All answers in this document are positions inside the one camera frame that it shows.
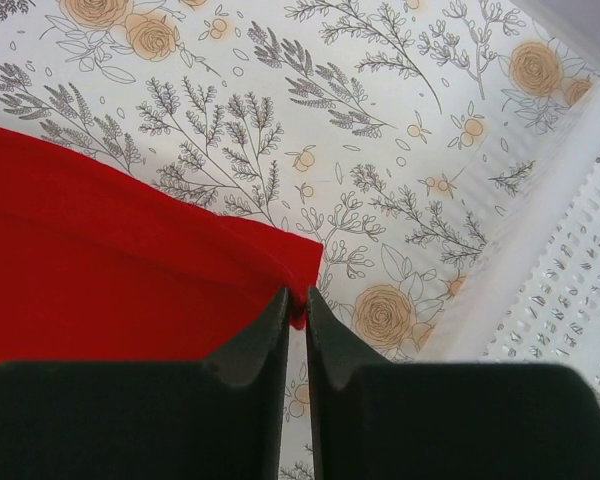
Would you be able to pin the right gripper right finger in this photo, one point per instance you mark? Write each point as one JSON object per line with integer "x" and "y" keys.
{"x": 375, "y": 419}

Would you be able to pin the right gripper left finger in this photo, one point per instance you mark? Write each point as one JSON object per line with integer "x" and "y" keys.
{"x": 216, "y": 418}

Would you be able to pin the red t shirt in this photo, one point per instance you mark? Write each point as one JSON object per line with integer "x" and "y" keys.
{"x": 95, "y": 265}

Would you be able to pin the white plastic basket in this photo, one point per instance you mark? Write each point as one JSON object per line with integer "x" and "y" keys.
{"x": 534, "y": 295}

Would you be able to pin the floral table cloth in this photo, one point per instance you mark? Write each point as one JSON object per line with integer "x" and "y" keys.
{"x": 396, "y": 134}

